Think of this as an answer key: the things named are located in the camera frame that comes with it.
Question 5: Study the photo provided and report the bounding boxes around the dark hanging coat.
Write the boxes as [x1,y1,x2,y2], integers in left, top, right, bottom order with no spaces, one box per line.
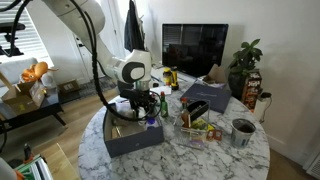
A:
[123,0,146,53]

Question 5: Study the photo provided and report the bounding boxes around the clear acrylic organizer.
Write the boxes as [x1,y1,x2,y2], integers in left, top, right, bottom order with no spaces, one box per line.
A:
[173,98,212,150]

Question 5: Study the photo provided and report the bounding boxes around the yellow vitamin bottle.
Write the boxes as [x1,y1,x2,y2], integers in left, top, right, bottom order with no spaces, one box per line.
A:
[162,67,173,86]

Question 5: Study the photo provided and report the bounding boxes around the yellow mustard bottle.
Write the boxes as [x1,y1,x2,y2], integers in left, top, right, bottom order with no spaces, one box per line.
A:
[170,65,180,91]

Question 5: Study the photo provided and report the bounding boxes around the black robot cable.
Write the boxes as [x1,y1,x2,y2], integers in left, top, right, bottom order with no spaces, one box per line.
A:
[68,0,164,123]

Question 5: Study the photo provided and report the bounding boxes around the white lotion bottle blue label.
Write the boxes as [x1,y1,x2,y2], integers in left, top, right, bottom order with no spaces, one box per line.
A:
[145,116,160,132]

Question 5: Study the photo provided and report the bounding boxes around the white paper napkin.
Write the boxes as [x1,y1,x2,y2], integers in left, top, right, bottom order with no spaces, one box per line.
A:
[149,85,173,97]

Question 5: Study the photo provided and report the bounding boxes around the light patterned rug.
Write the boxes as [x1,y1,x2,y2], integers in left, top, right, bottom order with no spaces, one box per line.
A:
[78,77,118,98]

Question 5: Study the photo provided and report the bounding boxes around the black curved holder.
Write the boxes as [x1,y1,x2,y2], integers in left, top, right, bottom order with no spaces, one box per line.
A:
[186,99,210,123]

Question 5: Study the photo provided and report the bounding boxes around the white window blinds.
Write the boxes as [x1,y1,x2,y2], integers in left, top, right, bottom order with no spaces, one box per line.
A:
[0,0,46,65]

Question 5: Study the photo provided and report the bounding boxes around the orange plush toy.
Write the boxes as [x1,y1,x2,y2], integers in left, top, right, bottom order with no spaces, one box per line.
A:
[20,61,58,84]

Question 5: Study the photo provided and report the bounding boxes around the orange jenga box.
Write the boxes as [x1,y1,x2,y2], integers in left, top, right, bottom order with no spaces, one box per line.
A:
[240,69,263,113]

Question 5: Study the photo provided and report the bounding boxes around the grey printed cup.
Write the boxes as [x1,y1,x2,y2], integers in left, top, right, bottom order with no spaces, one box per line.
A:
[230,118,257,150]

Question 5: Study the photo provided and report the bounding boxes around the yellow green packet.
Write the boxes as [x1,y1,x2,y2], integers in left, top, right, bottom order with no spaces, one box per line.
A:
[191,119,216,133]

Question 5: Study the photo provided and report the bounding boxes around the hot sauce bottle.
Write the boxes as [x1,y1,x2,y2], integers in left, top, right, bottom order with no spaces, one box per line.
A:
[179,97,192,130]

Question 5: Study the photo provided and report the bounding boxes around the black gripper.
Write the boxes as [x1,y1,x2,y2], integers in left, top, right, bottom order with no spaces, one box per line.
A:
[117,80,158,118]

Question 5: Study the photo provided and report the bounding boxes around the white sofa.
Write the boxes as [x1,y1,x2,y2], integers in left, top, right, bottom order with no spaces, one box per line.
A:
[0,57,39,89]

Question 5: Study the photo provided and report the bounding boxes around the black flat screen television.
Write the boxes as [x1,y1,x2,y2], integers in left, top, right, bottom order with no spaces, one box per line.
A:
[161,23,230,80]

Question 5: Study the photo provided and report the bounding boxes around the black coffee table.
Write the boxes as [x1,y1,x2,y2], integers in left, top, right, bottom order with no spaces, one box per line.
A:
[0,89,68,135]

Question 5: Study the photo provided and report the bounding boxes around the dark blue cardboard box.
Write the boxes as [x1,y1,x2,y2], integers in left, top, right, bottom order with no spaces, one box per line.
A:
[102,100,165,159]

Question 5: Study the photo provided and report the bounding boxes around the brown paper bag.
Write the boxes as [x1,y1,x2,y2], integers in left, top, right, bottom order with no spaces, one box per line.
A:
[202,63,228,86]

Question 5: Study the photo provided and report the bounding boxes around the green potted plant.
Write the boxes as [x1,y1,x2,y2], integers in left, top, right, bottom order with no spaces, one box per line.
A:
[228,38,264,100]

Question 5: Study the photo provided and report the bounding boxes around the large open cardboard box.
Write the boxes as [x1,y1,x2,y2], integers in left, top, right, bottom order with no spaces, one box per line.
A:
[0,71,47,116]

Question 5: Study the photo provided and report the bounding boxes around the green glass bottle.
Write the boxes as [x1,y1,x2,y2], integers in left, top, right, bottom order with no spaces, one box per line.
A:
[159,91,169,118]

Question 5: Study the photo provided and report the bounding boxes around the red sauce packet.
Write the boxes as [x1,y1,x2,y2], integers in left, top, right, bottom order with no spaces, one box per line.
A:
[205,129,224,142]

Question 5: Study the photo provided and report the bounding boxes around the small closed cardboard box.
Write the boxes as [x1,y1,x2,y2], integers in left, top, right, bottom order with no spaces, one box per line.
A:
[58,79,81,95]

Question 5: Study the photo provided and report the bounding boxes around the white green box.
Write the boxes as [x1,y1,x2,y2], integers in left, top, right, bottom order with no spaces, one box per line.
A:
[14,153,54,180]

